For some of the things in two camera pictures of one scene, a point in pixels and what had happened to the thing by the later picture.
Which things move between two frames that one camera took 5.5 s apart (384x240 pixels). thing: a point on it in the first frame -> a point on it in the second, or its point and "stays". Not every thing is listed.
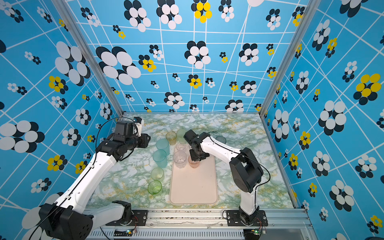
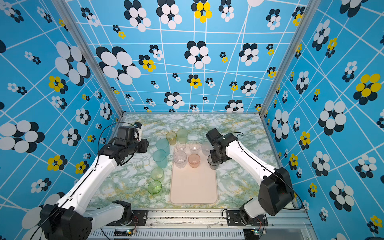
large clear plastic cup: [179, 157] stays
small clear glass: [180, 147] stays
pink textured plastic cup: [193, 164] stays
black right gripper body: [194, 156] -> [215, 157]
